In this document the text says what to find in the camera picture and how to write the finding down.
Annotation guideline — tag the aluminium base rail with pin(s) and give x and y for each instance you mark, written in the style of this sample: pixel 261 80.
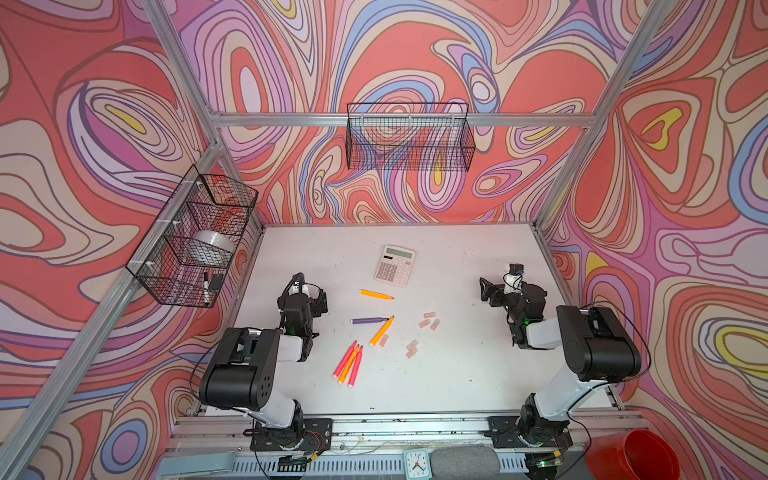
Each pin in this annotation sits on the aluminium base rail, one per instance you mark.
pixel 360 446

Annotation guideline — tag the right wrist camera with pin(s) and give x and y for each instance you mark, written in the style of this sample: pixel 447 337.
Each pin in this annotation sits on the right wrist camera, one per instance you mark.
pixel 513 278

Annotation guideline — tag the pink pen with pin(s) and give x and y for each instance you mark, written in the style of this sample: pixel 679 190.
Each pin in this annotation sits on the pink pen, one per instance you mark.
pixel 345 359
pixel 354 365

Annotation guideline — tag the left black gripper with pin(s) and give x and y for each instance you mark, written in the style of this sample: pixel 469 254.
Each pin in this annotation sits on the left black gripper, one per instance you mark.
pixel 298 294

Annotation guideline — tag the black marker in basket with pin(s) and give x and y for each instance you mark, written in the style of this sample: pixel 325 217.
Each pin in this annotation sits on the black marker in basket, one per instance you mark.
pixel 205 289

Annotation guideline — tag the black wire basket left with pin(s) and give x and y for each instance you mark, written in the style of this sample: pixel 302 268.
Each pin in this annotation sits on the black wire basket left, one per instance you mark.
pixel 203 201

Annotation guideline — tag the black wire basket back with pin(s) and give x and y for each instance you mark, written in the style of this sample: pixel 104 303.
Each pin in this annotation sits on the black wire basket back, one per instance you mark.
pixel 409 136

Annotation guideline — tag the small white clock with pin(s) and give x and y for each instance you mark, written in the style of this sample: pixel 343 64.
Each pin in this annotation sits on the small white clock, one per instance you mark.
pixel 417 464

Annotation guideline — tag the pink pen left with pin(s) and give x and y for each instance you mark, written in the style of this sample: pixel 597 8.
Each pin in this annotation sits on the pink pen left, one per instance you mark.
pixel 345 359

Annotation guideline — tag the orange pen in bundle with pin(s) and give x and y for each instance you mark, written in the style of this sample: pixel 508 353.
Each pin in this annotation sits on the orange pen in bundle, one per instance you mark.
pixel 347 367

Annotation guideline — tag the red bucket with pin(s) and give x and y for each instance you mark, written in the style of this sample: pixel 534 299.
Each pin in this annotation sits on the red bucket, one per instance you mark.
pixel 632 455

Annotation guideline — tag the purple pen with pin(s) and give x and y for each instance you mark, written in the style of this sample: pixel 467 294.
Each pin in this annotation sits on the purple pen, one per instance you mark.
pixel 369 320

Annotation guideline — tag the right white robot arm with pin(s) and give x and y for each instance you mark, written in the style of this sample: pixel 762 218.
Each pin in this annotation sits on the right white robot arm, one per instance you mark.
pixel 597 350

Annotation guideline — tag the black wire basket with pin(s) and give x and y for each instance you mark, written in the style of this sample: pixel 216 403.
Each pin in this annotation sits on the black wire basket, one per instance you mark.
pixel 203 201
pixel 409 136

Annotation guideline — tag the pink calculator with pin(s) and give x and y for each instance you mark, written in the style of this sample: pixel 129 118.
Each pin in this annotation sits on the pink calculator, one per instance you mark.
pixel 395 265

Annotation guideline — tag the silver tape roll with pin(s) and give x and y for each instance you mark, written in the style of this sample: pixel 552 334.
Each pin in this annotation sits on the silver tape roll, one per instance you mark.
pixel 208 248

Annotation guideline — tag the pink pen right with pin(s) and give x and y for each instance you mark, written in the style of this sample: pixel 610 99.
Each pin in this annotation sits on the pink pen right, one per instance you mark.
pixel 354 365

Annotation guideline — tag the orange pen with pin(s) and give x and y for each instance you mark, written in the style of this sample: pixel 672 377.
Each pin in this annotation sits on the orange pen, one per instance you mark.
pixel 381 332
pixel 375 295
pixel 347 367

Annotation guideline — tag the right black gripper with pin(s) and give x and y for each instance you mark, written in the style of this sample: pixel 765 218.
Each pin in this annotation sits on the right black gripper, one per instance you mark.
pixel 500 295

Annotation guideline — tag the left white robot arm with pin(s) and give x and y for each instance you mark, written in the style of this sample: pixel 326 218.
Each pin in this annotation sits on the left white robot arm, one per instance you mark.
pixel 241 374

